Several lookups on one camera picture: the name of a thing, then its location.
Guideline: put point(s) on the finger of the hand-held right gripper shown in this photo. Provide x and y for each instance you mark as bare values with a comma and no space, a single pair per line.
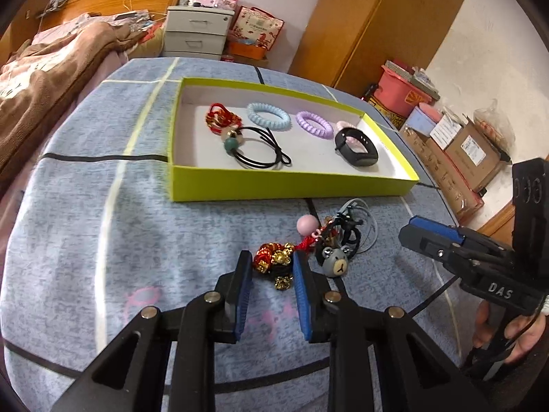
437,228
433,249

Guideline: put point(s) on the yellow-green cardboard box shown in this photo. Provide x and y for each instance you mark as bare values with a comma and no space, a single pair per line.
300,186

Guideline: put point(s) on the light blue pink lidded box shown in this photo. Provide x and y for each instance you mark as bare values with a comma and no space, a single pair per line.
422,118

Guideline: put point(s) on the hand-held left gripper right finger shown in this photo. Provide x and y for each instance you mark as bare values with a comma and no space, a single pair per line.
302,298

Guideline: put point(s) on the red patterned gift bag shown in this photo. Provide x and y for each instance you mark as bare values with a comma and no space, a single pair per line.
255,25

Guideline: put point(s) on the person's right hand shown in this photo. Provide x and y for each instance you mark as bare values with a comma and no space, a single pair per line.
525,337

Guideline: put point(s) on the yellow black patterned box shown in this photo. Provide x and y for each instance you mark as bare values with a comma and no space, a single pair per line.
388,111

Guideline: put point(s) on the white labelled cardboard box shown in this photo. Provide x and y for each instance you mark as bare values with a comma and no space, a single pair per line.
446,131

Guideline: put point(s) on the pink plastic storage bin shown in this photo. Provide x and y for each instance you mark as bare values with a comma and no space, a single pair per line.
396,94

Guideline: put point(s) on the brown patterned blanket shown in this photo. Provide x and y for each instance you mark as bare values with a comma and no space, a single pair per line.
47,81

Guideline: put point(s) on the white drawer nightstand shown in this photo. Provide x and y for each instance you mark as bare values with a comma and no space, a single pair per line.
195,32

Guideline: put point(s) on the large wooden wardrobe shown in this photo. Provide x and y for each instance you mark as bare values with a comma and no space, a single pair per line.
377,21

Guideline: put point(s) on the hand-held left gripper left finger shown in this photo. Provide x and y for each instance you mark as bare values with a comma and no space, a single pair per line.
242,298

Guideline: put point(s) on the long brown red-edged carton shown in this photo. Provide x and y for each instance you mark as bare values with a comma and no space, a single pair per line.
446,176

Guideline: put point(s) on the orange box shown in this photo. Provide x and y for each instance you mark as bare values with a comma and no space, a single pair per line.
246,49

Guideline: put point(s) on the black smart watch band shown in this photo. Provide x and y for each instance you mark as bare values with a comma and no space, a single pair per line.
358,158

